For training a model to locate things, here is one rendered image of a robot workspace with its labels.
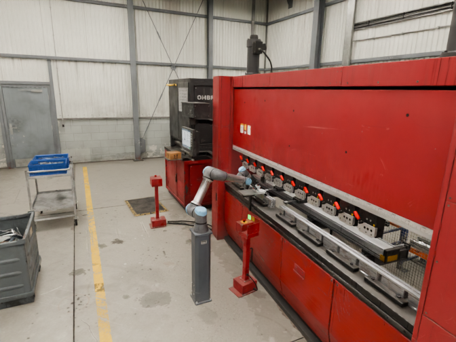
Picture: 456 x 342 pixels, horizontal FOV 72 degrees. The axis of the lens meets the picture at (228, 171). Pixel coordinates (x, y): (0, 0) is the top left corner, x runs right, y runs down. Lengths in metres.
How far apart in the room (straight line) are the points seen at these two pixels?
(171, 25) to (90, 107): 3.35
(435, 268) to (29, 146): 9.37
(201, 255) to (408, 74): 2.28
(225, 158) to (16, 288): 2.72
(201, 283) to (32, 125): 7.47
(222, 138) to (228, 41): 6.93
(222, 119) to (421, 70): 2.70
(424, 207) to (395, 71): 0.79
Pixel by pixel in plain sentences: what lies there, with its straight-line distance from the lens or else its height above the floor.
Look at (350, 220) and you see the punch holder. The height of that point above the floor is 1.21.
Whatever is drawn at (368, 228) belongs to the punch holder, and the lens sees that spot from 2.35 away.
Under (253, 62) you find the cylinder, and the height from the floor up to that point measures 2.45.
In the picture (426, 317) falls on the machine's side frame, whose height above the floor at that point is 1.05.
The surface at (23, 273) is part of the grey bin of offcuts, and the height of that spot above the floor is 0.36.
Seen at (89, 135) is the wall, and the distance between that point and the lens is 9.84.
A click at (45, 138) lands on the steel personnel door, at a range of 9.83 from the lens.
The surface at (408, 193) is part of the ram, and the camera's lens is 2.11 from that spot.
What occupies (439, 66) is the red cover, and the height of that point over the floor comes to 2.25.
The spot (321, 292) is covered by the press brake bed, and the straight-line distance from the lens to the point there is 2.76.
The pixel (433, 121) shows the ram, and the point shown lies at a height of 1.98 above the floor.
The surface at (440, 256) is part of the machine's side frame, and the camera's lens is 1.81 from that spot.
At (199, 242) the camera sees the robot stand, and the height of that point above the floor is 0.69.
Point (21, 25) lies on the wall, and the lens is 9.90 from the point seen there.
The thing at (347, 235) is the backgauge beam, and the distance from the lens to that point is 2.93.
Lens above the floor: 2.11
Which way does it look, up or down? 14 degrees down
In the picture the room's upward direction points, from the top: 1 degrees clockwise
